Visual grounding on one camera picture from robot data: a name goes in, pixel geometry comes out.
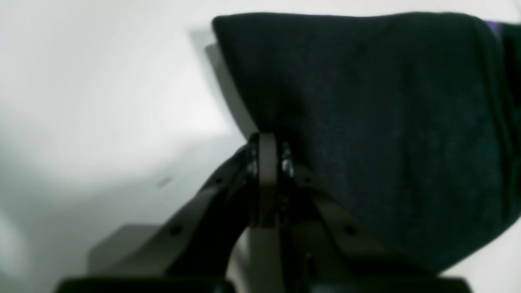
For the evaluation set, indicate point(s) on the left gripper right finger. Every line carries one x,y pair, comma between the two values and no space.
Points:
326,250

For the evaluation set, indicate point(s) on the black T-shirt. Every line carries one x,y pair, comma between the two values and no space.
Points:
411,121

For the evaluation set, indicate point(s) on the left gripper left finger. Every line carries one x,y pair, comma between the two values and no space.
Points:
190,252

